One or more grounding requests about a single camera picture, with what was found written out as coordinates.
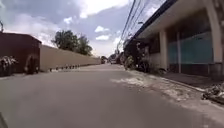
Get dark bush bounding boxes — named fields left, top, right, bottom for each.
left=123, top=38, right=151, bottom=73

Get grey asphalt road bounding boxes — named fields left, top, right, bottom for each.
left=0, top=63, right=224, bottom=128

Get row of low bollards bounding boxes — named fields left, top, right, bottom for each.
left=49, top=64, right=82, bottom=73

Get green tree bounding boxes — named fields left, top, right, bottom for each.
left=51, top=29, right=94, bottom=57

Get pale roadside strip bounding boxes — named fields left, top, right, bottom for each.
left=110, top=69, right=224, bottom=116

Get building with teal panels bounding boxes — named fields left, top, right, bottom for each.
left=128, top=0, right=224, bottom=80

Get dark red building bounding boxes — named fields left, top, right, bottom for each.
left=0, top=31, right=43, bottom=75

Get dark shrub with pale flowers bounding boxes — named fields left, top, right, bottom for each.
left=0, top=55, right=18, bottom=78

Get pile of debris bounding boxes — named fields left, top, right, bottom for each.
left=201, top=83, right=224, bottom=105

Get long beige wall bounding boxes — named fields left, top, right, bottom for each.
left=39, top=44, right=102, bottom=72

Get overhead wires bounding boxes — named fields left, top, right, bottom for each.
left=117, top=0, right=158, bottom=44

